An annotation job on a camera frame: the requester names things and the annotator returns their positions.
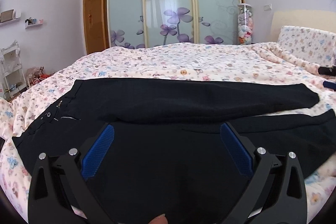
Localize black pants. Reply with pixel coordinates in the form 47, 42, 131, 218
14, 78, 335, 223

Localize person's thumb tip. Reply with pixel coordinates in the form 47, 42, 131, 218
149, 214, 168, 224

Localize white rack shelf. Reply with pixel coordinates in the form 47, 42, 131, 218
1, 40, 27, 101

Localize patterned pillow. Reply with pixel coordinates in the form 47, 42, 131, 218
277, 26, 335, 67

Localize clear plush toy tube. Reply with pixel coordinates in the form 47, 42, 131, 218
238, 3, 253, 45

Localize cream headboard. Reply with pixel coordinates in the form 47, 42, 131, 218
268, 10, 336, 42

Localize wooden door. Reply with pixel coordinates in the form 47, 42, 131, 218
83, 0, 105, 55

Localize glass sliding wardrobe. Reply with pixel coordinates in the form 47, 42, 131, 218
101, 0, 245, 50

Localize white wall shelf with trinkets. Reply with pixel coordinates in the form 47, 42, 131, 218
25, 18, 44, 29

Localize white wall shelf with box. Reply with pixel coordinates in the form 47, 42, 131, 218
0, 9, 21, 26

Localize white wall switch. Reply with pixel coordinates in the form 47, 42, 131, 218
264, 4, 272, 11

